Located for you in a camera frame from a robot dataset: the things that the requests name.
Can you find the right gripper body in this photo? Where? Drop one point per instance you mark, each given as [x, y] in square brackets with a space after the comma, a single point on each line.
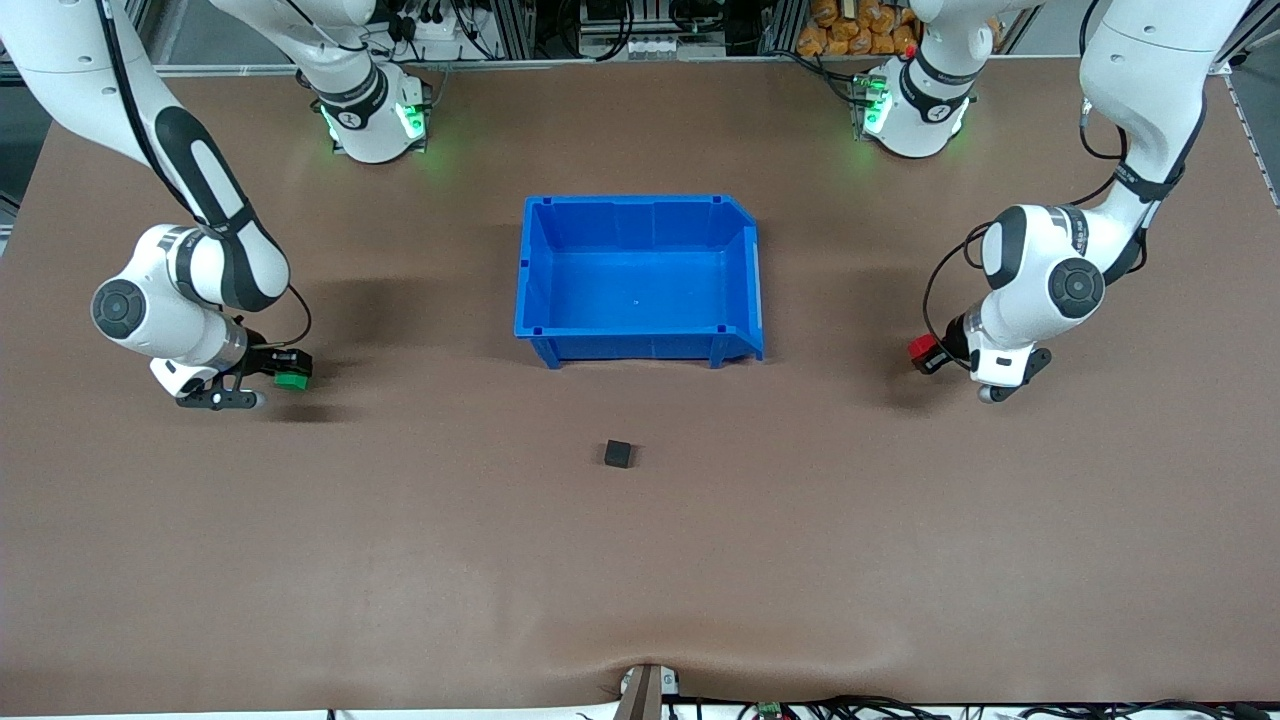
[262, 360]

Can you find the green cube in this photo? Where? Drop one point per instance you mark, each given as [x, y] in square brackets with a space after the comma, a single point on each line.
[292, 381]

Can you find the red cube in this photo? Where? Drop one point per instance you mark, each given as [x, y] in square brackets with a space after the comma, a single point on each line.
[920, 347]

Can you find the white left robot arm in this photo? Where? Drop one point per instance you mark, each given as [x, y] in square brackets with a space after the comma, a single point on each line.
[1140, 60]

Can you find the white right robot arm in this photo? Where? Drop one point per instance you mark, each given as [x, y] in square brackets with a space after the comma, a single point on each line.
[60, 60]

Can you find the black cube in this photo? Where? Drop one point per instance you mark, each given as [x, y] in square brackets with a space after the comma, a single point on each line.
[618, 454]

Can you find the blue plastic bin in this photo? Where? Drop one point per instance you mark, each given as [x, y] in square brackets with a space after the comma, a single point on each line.
[640, 260]

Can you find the orange snack bags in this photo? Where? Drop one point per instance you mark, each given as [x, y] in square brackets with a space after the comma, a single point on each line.
[830, 35]

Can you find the white power strip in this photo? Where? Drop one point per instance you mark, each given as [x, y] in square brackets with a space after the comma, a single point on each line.
[425, 22]

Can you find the small green connector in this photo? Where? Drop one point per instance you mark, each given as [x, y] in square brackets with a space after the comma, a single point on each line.
[770, 710]

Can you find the dark control equipment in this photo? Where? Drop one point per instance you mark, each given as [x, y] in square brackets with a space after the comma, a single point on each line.
[610, 12]

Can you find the aluminium frame post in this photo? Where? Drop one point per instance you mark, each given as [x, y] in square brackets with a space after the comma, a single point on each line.
[780, 25]
[515, 25]

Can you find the aluminium frame profile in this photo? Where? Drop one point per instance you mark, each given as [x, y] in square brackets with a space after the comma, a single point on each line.
[137, 18]

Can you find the metal table edge rail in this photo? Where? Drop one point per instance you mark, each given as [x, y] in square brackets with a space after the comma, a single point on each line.
[650, 64]

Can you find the brown camera mount bracket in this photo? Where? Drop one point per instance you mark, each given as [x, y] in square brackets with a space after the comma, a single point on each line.
[640, 695]

